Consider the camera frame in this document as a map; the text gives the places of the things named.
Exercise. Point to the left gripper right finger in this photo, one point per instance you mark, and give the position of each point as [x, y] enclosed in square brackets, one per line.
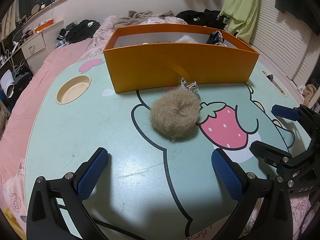
[274, 218]

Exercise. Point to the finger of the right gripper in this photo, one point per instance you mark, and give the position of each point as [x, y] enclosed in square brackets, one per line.
[292, 114]
[271, 155]

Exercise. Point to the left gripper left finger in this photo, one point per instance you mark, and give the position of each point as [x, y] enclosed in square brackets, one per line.
[55, 208]

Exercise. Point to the beige fluffy scrunchie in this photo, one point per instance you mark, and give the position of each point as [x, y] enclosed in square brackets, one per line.
[174, 115]

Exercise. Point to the black lace fabric bundle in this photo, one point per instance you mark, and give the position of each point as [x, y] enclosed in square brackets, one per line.
[216, 38]

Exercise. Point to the pink floral bedsheet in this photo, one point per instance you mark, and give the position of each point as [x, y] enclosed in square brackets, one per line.
[37, 84]

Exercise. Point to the silver hair clip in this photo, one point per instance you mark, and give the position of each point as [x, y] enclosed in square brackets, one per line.
[190, 85]

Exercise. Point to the black hanging garment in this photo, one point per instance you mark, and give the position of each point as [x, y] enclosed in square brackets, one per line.
[304, 10]

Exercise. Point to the green hanging cloth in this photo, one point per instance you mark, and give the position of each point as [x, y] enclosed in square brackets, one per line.
[242, 16]

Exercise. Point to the black clothes pile right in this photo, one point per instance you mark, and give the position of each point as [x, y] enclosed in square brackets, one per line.
[208, 18]

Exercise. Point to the black clothes pile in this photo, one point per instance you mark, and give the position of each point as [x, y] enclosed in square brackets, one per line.
[208, 18]
[74, 33]

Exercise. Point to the white fluffy item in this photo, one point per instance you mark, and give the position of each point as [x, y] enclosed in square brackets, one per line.
[186, 39]

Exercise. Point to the white drawer cabinet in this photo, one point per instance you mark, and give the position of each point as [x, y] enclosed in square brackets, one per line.
[37, 48]

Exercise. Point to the orange cardboard box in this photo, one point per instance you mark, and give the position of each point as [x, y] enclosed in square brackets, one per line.
[146, 56]

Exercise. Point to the black clothes pile left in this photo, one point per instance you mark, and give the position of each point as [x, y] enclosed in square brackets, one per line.
[74, 33]

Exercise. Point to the small orange box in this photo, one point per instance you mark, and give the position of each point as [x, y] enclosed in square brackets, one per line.
[43, 25]

